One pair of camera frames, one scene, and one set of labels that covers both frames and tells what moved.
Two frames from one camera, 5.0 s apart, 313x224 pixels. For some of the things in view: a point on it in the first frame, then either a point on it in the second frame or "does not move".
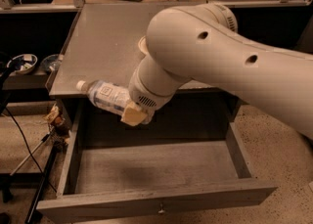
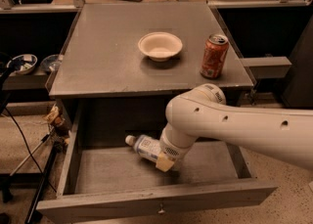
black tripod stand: (7, 64) does not move
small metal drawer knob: (161, 209) does not move
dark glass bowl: (51, 63) does not move
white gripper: (146, 96) to (171, 150)
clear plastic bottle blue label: (107, 95) to (147, 146)
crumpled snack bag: (53, 116) does not move
